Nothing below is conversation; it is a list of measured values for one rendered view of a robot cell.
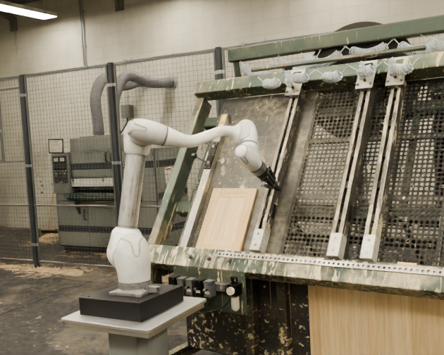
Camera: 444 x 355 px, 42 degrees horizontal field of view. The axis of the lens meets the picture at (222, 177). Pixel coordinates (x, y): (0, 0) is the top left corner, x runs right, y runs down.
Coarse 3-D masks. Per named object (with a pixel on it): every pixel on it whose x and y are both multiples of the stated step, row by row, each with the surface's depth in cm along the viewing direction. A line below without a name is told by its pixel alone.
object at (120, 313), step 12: (108, 288) 284; (168, 288) 278; (180, 288) 281; (84, 300) 267; (96, 300) 263; (108, 300) 260; (120, 300) 259; (132, 300) 257; (144, 300) 256; (156, 300) 263; (168, 300) 271; (180, 300) 281; (84, 312) 267; (96, 312) 264; (108, 312) 260; (120, 312) 257; (132, 312) 254; (144, 312) 255; (156, 312) 263
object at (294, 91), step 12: (288, 72) 342; (288, 84) 353; (300, 84) 348; (300, 96) 351; (288, 108) 348; (300, 108) 351; (288, 120) 346; (288, 132) 339; (288, 144) 338; (276, 156) 335; (288, 156) 338; (276, 168) 334; (276, 180) 326; (276, 192) 326; (264, 204) 322; (276, 204) 326; (264, 216) 318; (264, 228) 314; (252, 240) 314; (264, 240) 314; (264, 252) 314
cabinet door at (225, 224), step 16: (224, 192) 349; (240, 192) 342; (256, 192) 337; (208, 208) 349; (224, 208) 343; (240, 208) 337; (208, 224) 343; (224, 224) 337; (240, 224) 331; (208, 240) 337; (224, 240) 331; (240, 240) 325
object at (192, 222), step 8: (224, 136) 375; (216, 152) 367; (216, 160) 367; (208, 176) 360; (200, 184) 360; (208, 184) 360; (200, 192) 356; (200, 200) 353; (192, 208) 353; (200, 208) 353; (192, 216) 350; (192, 224) 347; (184, 232) 347; (192, 232) 346; (184, 240) 344
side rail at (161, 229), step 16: (192, 112) 395; (208, 112) 401; (192, 128) 387; (176, 160) 380; (192, 160) 386; (176, 176) 373; (176, 192) 372; (160, 208) 366; (160, 224) 359; (160, 240) 358
